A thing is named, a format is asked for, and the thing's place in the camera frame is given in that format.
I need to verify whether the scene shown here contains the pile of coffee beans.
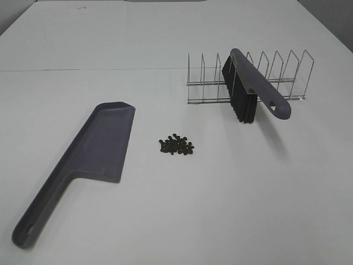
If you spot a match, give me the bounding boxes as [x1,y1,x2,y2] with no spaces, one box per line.
[158,134,195,156]

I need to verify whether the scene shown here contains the grey plastic dustpan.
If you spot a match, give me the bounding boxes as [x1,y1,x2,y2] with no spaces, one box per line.
[12,102,136,249]

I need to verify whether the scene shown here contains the grey brush black bristles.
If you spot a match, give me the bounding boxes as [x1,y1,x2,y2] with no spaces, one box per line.
[222,48,291,124]

